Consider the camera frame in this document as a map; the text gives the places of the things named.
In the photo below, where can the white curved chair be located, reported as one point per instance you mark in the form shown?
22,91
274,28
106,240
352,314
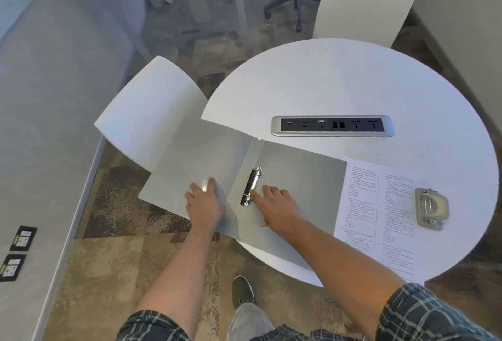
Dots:
153,113
364,3

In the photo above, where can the person's right forearm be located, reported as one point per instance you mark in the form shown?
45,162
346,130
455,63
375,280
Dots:
337,262

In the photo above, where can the silver table socket strip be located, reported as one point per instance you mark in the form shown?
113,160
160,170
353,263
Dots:
333,125

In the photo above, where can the plaid shirt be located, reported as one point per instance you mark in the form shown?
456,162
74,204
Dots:
425,317

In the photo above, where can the person's left hand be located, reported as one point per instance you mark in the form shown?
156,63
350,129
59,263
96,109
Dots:
204,209

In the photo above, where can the person's right middle finger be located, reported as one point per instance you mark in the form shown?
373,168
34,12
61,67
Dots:
270,192

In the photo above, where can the person's right hand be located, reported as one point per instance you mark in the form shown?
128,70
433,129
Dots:
280,211

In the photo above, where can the black wall socket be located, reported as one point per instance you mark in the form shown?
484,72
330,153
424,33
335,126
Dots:
23,238
12,268

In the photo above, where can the grey shoe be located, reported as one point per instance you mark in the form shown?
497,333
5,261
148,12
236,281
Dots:
243,291

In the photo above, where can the grey hole punch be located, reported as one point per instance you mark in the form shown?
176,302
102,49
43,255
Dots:
431,207

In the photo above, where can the printed paper sheets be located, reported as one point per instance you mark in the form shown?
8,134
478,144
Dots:
362,215

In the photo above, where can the grey trousers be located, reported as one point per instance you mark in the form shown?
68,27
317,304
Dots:
249,323

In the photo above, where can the person's left forearm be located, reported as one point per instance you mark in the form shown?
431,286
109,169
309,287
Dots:
176,274

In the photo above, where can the person's right thumb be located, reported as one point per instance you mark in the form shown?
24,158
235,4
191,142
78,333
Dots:
263,222

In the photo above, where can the person's right little finger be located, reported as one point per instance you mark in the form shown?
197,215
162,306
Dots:
292,199

